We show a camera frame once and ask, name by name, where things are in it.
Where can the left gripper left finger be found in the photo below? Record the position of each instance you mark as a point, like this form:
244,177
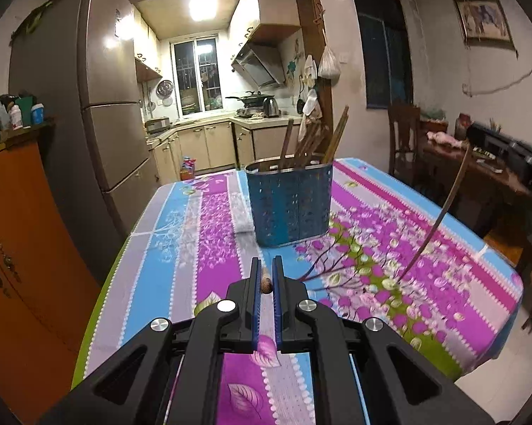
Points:
168,373

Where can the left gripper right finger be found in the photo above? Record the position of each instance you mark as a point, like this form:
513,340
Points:
364,372

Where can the kitchen base cabinets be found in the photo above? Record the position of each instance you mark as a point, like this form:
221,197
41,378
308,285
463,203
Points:
219,143

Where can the kitchen window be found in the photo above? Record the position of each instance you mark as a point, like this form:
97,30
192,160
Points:
197,74

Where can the dark wooden side table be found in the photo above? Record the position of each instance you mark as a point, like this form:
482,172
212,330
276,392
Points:
484,199

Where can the pink cloth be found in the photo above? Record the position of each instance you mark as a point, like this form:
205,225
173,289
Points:
441,138

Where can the floral striped tablecloth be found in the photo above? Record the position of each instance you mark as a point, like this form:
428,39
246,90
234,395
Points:
331,295

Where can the wooden dining chair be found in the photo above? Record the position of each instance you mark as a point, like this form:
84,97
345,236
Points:
405,128

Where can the orange wooden cabinet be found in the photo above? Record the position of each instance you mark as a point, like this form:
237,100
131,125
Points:
46,291

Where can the framed elephant picture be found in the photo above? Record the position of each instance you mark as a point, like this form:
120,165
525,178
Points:
484,23

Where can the dark blue window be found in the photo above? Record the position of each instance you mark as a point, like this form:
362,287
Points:
386,53

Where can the blue perforated utensil holder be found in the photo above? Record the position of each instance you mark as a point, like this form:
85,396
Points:
289,205

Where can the white plastic bag hanging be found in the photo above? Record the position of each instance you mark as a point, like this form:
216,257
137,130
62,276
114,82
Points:
329,66

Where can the electric kettle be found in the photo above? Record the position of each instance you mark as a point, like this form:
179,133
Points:
270,107

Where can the range hood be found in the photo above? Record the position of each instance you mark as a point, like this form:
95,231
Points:
260,65

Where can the black wok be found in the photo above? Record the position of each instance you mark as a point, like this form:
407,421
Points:
252,99

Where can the blue lidded jar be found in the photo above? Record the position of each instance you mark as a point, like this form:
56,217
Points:
37,114

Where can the white medicine bottle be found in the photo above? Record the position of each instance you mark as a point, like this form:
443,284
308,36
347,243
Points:
16,116

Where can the green box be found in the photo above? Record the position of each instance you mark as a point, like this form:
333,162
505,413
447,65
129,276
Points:
25,103

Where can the grey three-door refrigerator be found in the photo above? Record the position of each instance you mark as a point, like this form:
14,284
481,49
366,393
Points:
76,58

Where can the ceiling light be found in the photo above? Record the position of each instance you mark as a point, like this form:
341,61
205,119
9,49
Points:
203,10

